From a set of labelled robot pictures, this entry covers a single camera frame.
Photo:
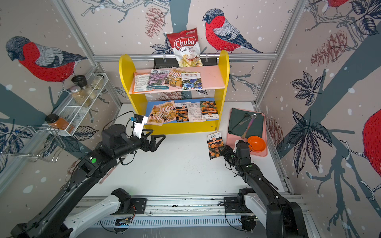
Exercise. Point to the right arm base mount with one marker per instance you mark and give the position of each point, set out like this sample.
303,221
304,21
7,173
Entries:
236,204

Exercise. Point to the dark metal spoon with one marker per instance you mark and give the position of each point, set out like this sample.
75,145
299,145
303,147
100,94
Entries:
246,116

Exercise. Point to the pink shop seed bag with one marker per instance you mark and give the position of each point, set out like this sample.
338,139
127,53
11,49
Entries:
156,116
168,111

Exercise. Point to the pale spice jar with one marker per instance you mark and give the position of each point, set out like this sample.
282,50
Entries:
98,82

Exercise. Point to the red Chuba chips bag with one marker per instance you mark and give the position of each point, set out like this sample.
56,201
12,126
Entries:
185,47

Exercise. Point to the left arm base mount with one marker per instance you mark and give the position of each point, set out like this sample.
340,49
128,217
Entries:
129,205

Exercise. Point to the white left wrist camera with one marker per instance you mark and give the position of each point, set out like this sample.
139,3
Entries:
138,124

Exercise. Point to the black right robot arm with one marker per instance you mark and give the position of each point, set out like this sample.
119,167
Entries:
280,217

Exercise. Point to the silver fork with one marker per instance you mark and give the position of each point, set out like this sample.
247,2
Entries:
108,174

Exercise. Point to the orange marigold seed bag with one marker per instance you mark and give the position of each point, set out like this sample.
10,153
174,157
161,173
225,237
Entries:
214,142

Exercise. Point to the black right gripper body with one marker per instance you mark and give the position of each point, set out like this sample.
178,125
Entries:
230,156

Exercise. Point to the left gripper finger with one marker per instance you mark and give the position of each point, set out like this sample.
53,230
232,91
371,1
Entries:
147,132
155,142

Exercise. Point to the pink handled spoon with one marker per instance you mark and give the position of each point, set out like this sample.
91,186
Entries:
253,117

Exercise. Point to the white orange seed bag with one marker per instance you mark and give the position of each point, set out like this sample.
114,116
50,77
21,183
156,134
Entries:
141,82

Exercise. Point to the orange spice jar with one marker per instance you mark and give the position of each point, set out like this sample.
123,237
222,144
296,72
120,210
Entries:
57,122

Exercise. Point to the white text seed bag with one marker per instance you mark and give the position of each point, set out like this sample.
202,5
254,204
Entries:
194,113

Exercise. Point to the striped shop seed bag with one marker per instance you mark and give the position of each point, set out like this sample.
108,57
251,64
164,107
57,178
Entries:
174,78

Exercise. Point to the pink tray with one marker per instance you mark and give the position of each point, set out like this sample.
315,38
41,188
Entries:
232,139

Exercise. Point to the black wall holder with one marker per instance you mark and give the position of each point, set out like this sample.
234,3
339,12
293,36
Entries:
172,62

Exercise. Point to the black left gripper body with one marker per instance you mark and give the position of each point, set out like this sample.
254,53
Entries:
145,145

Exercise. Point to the lower orange marigold bag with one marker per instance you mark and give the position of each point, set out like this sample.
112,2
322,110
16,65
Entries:
209,110

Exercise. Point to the blue flower seed bag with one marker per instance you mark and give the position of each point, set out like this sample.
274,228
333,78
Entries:
191,80

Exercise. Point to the white wire spice rack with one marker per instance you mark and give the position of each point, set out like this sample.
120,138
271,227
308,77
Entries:
75,114

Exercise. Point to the dark marigold seed bag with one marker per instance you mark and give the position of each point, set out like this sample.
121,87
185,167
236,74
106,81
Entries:
182,112

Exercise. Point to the orange bowl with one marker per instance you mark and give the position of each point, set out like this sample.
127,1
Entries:
257,144

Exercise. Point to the purple flower seed bag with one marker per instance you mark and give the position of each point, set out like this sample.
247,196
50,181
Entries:
157,79

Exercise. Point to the metal wire hook rack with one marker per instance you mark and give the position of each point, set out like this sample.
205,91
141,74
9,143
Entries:
45,144

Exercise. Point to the dark green cloth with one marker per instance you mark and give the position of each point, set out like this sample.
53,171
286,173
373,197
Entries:
256,129

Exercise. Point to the black lid spice jar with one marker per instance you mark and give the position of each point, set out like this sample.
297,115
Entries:
81,81

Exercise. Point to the yellow shelf unit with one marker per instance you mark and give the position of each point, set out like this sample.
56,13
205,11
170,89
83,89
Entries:
214,77

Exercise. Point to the silver lid spice jar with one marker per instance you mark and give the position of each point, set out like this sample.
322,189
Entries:
80,96

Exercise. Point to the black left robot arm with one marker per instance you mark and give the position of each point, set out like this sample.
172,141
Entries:
53,221

